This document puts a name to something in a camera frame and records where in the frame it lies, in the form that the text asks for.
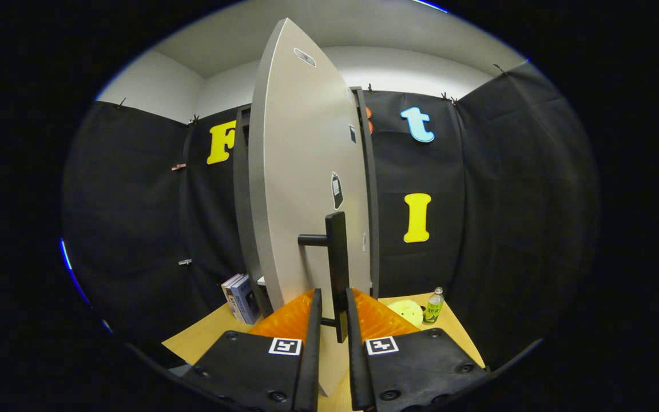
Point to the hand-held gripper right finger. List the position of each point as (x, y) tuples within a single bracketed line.
[(357, 366)]

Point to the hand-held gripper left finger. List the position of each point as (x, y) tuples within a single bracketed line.
[(309, 366)]

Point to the grey shoe cabinet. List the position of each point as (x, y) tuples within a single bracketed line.
[(242, 200)]

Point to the beige shoe cabinet door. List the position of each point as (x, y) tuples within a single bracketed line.
[(295, 171)]

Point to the round yellow plush toy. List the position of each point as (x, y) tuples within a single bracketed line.
[(407, 312)]

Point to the blue book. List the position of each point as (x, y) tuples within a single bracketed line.
[(246, 297)]

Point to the green drink bottle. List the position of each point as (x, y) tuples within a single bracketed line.
[(433, 309)]

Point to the white book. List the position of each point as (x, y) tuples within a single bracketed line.
[(227, 292)]

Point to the black backdrop cloth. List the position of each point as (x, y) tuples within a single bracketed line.
[(507, 200)]

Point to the ceiling light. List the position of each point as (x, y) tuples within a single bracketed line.
[(429, 5)]

